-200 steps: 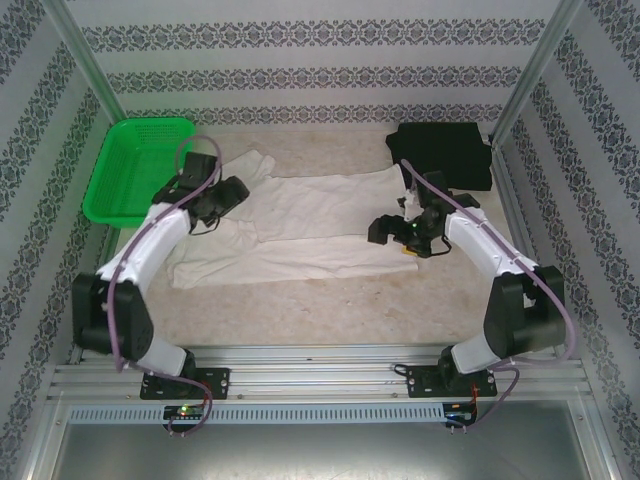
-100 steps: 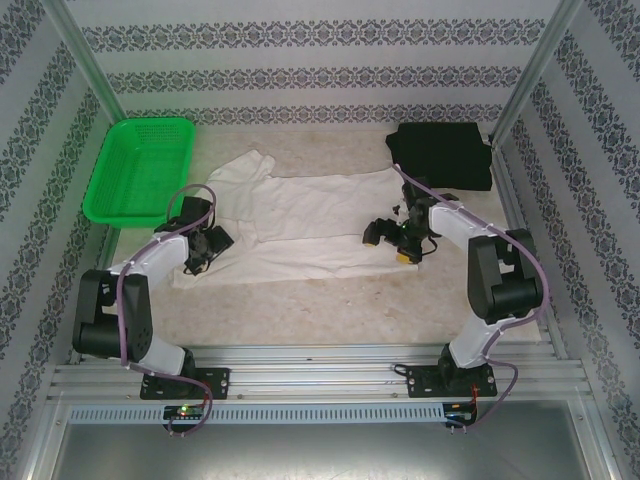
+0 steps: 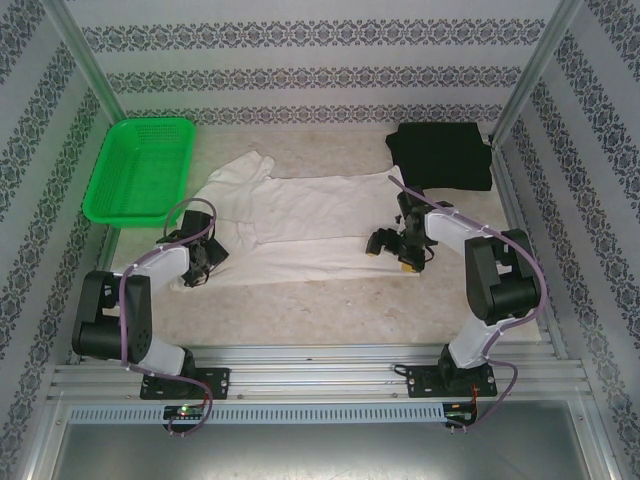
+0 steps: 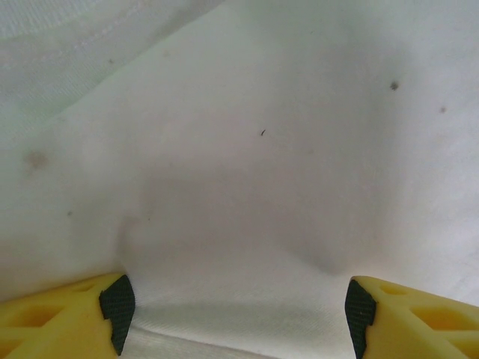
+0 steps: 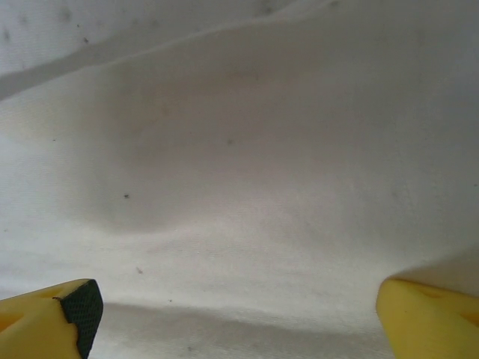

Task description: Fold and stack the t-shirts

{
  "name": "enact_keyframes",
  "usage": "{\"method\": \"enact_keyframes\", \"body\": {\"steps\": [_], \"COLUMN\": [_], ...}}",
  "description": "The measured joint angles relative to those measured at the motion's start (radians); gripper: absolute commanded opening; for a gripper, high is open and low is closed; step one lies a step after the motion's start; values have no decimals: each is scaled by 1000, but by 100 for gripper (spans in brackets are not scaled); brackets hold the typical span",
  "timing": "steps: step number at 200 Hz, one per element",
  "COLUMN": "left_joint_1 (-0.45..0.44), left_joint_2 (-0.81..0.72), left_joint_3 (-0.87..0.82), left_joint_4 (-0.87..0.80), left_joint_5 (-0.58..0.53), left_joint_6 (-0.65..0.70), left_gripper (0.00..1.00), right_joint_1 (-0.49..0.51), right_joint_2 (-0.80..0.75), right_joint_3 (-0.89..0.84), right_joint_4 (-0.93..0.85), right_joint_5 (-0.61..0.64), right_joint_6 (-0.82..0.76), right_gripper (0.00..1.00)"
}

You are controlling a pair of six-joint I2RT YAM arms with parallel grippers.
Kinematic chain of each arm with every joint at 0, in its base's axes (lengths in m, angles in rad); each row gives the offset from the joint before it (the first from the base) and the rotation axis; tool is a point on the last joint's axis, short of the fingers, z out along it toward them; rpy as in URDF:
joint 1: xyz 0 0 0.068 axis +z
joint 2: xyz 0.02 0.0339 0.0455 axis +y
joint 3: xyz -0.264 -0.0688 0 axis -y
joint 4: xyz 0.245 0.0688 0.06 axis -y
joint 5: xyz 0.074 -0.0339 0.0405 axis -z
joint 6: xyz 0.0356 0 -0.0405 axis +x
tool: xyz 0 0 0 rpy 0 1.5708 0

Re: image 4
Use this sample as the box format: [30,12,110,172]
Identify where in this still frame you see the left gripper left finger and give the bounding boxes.
[0,273,136,359]

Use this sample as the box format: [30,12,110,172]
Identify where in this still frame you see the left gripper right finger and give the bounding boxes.
[344,275,479,359]

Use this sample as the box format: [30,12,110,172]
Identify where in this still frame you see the white t-shirt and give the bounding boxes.
[0,0,479,359]

